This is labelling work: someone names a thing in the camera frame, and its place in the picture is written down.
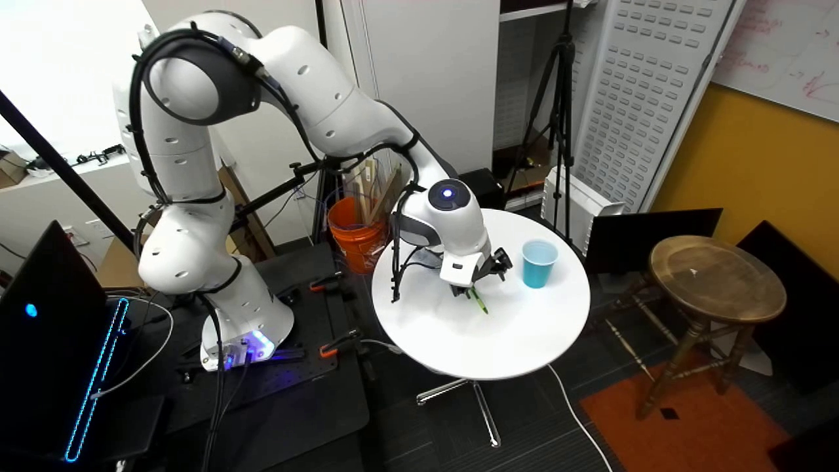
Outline black camera tripod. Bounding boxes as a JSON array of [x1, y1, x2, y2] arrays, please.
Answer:
[[506, 0, 575, 239]]

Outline white perforated cabinet door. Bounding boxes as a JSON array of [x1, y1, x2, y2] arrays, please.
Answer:
[[575, 0, 746, 213]]

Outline blue plastic cup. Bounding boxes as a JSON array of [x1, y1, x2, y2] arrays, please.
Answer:
[[523, 239, 558, 288]]

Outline orange bucket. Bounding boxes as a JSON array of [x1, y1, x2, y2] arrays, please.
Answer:
[[329, 196, 388, 272]]

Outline black panel by wall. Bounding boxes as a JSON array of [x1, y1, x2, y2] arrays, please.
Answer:
[[584, 208, 721, 275]]

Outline whiteboard on wall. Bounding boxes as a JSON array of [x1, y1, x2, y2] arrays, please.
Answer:
[[714, 0, 839, 124]]

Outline black computer with blue light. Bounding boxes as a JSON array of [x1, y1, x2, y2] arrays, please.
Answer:
[[0, 224, 165, 463]]

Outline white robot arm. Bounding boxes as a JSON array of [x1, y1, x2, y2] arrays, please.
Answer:
[[124, 11, 510, 373]]

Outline black box on floor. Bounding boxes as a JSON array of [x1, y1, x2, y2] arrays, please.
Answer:
[[461, 168, 506, 209]]

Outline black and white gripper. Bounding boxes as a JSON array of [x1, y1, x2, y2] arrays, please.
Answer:
[[439, 248, 511, 301]]

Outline round brass stool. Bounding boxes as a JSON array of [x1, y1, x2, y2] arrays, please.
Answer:
[[637, 235, 786, 418]]

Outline wooden sticks in bucket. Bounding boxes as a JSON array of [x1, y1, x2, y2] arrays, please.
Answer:
[[344, 158, 402, 225]]

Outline orange floor mat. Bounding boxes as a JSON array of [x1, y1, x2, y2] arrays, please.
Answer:
[[579, 374, 789, 472]]

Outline white cable on floor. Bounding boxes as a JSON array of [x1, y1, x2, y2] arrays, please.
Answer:
[[546, 365, 616, 472]]

